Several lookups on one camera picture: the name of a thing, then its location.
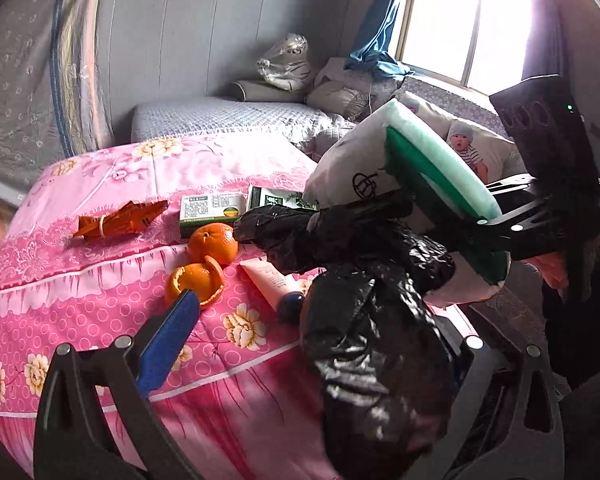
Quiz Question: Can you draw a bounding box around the grey pillow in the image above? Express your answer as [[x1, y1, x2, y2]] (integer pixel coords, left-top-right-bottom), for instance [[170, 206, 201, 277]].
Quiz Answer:
[[230, 79, 308, 105]]

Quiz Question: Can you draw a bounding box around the blue curtain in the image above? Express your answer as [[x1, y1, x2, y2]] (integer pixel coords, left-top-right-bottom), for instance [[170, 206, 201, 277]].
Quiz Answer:
[[345, 0, 417, 79]]

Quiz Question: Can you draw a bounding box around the dark green white box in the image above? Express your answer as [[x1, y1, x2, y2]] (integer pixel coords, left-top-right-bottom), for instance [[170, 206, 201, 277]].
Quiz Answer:
[[246, 185, 317, 211]]

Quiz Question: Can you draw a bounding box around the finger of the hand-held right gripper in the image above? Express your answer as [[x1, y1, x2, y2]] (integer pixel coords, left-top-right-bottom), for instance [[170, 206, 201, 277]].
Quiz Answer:
[[410, 195, 581, 263], [484, 174, 538, 196]]

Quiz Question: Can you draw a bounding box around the beige cushion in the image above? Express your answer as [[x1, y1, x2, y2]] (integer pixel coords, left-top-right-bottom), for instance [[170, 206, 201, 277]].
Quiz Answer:
[[305, 80, 372, 122]]

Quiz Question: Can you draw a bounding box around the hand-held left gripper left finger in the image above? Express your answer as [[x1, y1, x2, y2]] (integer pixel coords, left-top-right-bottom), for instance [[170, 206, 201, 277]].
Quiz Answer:
[[32, 290, 203, 480]]

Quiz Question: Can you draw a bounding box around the window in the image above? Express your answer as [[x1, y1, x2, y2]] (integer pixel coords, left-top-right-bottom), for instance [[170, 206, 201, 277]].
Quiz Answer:
[[395, 0, 548, 97]]

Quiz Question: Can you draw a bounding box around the white and green plastic bag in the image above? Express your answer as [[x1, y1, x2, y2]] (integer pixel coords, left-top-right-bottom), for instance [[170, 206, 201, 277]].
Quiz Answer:
[[302, 98, 512, 306]]

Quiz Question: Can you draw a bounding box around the whole orange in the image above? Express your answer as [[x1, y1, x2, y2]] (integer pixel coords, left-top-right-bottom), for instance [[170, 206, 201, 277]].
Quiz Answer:
[[187, 223, 239, 266]]

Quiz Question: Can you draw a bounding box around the green and white medicine box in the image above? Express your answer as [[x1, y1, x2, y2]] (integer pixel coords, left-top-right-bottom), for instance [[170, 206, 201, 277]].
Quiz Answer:
[[179, 192, 247, 239]]

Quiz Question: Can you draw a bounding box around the grey patterned canopy cloth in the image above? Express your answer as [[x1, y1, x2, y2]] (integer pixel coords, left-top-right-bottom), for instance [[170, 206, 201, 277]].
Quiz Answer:
[[0, 0, 115, 207]]

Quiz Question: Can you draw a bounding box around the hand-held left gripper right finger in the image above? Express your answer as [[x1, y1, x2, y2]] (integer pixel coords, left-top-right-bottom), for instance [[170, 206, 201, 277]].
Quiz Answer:
[[432, 310, 567, 480]]

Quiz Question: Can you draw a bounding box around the grey quilted mattress pad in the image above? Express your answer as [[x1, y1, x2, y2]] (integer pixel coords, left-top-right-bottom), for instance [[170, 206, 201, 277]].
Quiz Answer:
[[130, 96, 356, 148]]

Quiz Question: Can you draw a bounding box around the black plastic garbage bag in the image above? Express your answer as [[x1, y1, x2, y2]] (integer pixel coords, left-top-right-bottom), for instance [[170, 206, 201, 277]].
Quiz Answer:
[[232, 204, 457, 480]]

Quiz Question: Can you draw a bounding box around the pink tube with dark cap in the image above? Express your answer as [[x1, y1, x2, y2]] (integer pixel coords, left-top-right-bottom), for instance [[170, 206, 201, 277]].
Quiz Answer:
[[239, 256, 312, 324]]

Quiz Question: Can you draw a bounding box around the silver plastic bag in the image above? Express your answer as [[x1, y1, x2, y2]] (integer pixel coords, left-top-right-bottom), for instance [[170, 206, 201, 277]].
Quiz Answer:
[[257, 32, 317, 92]]

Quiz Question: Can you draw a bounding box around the pink floral blanket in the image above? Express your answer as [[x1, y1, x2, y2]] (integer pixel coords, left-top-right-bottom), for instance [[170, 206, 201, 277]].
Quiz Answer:
[[0, 132, 481, 480]]

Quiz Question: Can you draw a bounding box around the half-peeled orange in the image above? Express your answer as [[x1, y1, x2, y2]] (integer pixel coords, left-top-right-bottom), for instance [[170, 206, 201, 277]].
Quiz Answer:
[[164, 255, 226, 308]]

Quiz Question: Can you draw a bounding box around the orange snack wrapper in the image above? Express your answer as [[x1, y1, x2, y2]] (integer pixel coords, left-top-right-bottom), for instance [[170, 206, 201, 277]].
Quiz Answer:
[[76, 199, 169, 239]]

